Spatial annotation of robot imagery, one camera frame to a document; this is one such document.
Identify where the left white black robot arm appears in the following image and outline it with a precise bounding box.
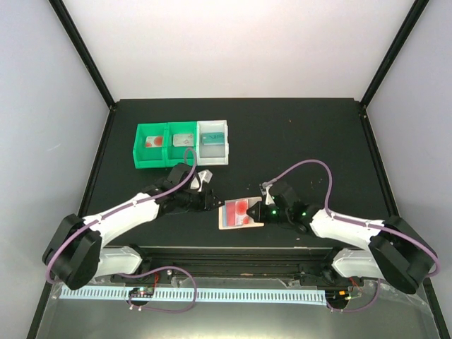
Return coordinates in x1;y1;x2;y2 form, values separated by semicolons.
42;163;225;290

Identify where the right small circuit board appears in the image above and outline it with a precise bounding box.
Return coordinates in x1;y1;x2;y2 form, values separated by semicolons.
325;290;355;301

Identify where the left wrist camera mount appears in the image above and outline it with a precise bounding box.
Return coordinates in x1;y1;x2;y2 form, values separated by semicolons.
190;169;213;192

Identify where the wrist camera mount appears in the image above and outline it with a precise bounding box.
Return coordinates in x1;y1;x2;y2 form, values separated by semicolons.
259;182;275;206
190;169;213;192

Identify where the left black frame post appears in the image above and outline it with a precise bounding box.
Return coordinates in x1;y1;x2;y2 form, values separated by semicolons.
49;0;116;109

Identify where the white translucent plastic bin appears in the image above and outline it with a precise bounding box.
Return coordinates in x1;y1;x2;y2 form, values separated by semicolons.
196;120;229;166

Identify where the red circles card in bin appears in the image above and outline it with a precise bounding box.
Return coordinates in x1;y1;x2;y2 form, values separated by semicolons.
145;136;163;148

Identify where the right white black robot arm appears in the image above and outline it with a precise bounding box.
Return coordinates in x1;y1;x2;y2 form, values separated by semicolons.
246;182;437;295

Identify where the left green plastic bin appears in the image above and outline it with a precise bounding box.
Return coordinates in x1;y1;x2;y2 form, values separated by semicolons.
133;123;167;170

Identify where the right black frame post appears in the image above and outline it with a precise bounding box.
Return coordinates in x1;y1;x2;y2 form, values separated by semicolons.
360;0;429;109

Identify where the small circuit board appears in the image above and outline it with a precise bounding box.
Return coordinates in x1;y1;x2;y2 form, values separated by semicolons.
129;287;154;299
325;290;355;301

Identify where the left small circuit board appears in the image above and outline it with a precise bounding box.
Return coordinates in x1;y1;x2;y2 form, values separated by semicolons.
129;287;154;299

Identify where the teal VIP card in bin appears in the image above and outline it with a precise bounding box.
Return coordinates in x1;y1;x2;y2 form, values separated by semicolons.
201;132;225;145

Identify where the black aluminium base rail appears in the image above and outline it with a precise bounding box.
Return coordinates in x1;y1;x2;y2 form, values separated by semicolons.
98;246;428;283

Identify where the light blue slotted cable duct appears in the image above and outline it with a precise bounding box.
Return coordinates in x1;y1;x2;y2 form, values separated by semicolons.
59;286;326;306

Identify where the black frame post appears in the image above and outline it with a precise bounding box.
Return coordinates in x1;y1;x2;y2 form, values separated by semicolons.
360;0;429;109
49;0;116;109

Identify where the red circles card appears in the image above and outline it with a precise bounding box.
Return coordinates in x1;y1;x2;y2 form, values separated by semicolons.
225;199;249;227
145;136;163;148

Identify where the middle green plastic bin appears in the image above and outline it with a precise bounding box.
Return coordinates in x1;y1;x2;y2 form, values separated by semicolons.
164;121;197;167

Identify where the white floral card in bin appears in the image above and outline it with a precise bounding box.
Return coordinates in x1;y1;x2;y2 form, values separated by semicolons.
172;133;194;147

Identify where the green plastic bin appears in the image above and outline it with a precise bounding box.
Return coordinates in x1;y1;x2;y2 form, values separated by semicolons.
164;121;197;167
133;123;167;170

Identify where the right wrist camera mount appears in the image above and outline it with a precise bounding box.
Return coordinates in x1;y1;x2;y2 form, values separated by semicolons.
259;182;275;206

